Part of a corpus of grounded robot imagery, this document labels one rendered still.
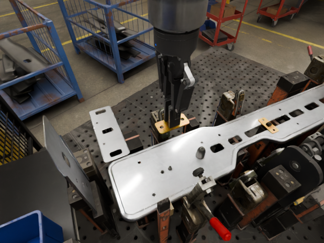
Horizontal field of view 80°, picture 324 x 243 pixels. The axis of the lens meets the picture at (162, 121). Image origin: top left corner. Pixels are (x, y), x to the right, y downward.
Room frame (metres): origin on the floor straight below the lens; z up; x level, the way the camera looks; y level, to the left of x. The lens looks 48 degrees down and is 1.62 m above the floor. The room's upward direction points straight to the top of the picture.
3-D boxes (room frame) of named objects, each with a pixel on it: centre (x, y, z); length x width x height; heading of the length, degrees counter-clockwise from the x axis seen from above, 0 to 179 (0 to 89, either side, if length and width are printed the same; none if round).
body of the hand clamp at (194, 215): (0.18, -0.10, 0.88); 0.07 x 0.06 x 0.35; 26
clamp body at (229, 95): (0.66, -0.32, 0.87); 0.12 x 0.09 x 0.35; 26
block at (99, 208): (0.22, 0.22, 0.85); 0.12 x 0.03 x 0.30; 26
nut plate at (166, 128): (0.32, -0.03, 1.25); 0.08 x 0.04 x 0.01; 116
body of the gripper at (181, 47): (0.32, -0.02, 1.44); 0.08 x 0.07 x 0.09; 26
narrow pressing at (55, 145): (0.22, 0.22, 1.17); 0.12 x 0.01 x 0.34; 26
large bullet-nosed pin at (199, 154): (0.38, -0.14, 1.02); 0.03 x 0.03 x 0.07
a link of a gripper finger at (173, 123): (0.31, -0.03, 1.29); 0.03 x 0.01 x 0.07; 116
